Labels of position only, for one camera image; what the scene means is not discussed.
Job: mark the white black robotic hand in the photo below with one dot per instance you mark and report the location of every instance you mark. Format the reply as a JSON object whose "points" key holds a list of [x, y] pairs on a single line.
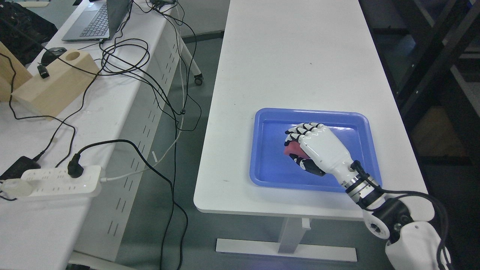
{"points": [[325, 153]]}

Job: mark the pink block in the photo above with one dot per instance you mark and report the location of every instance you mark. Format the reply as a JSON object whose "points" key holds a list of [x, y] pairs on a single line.
{"points": [[295, 149]]}

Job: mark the blue plastic tray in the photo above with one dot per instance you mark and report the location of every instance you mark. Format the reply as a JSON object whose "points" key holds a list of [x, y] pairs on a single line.
{"points": [[271, 167]]}

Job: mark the black metal shelf right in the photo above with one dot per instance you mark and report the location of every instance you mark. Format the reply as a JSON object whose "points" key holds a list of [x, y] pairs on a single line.
{"points": [[429, 51]]}

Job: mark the wooden block with hole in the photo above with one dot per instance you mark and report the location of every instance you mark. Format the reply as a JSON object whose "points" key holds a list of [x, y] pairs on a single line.
{"points": [[69, 76]]}

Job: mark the white standing desk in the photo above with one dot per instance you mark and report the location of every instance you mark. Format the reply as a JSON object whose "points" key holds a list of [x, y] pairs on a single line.
{"points": [[298, 54]]}

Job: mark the white perforated side desk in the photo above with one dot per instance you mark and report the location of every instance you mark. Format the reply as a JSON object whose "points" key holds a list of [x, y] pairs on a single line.
{"points": [[42, 234]]}

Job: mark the black power plug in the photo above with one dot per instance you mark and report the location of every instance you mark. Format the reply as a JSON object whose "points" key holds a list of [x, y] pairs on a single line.
{"points": [[74, 169]]}

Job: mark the grey laptop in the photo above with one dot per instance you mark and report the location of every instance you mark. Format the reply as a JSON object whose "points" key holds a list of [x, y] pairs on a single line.
{"points": [[99, 20]]}

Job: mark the white power strip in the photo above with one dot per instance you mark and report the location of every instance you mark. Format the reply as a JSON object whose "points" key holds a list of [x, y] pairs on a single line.
{"points": [[53, 184]]}

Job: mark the black computer mouse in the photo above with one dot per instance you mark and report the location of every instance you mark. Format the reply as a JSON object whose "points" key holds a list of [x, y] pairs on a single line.
{"points": [[51, 55]]}

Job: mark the cardboard box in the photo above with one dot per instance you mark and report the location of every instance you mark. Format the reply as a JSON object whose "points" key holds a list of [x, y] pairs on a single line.
{"points": [[12, 72]]}

